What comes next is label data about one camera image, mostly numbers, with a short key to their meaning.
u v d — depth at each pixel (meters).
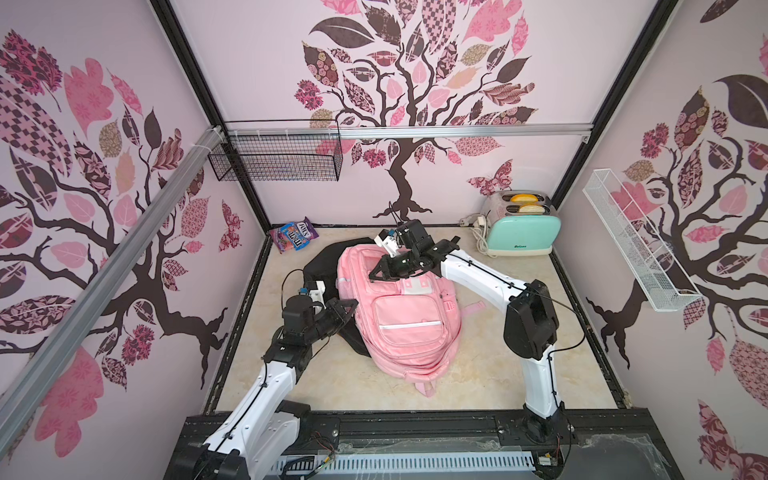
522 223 1.01
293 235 1.14
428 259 0.65
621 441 0.73
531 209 1.00
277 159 1.22
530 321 0.50
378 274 0.81
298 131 0.90
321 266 0.98
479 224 1.11
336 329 0.73
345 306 0.80
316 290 0.75
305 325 0.63
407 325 0.82
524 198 1.03
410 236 0.71
